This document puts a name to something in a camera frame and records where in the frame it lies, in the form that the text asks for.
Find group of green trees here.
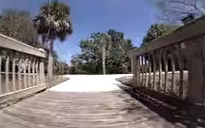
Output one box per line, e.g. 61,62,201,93
69,28,136,76

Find pale gravel path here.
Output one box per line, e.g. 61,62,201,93
47,73,135,94

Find wooden boardwalk deck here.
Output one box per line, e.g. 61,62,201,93
0,87,184,128

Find palm tree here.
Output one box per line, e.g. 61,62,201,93
32,0,74,80

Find weathered wooden railing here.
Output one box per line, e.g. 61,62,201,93
129,9,205,128
0,29,48,114

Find bare grey trees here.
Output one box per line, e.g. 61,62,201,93
0,8,43,49
141,0,205,48

